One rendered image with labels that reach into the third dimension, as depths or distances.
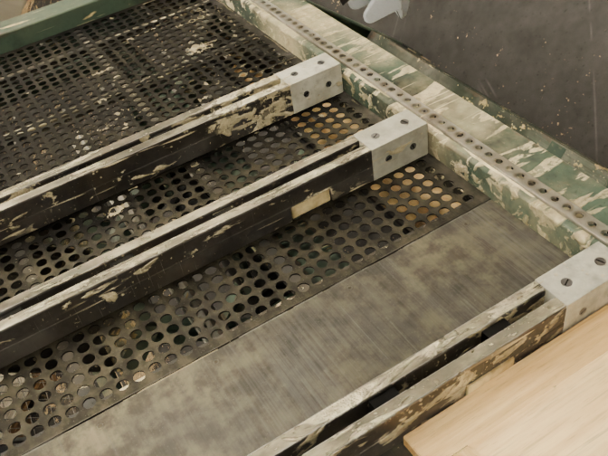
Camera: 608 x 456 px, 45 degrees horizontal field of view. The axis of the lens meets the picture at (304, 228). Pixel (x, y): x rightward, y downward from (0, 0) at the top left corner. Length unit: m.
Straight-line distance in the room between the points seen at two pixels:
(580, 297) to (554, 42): 1.43
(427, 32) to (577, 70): 0.62
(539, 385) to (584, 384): 0.06
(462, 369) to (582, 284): 0.22
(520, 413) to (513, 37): 1.66
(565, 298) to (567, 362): 0.09
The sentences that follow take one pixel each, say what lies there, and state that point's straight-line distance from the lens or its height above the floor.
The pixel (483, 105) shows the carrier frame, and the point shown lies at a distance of 2.24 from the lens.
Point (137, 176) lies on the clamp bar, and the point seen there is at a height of 1.27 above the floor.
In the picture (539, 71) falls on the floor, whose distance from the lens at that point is 2.39.
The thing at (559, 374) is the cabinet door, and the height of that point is 1.04.
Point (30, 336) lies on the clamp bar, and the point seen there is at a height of 1.50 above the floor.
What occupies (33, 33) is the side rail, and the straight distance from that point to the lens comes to 2.11.
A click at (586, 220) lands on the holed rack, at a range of 1.20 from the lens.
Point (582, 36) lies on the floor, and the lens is 2.35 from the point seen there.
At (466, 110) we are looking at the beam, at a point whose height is 0.84.
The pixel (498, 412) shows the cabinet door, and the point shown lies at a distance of 1.00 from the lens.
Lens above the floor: 1.95
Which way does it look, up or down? 42 degrees down
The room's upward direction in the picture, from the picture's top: 81 degrees counter-clockwise
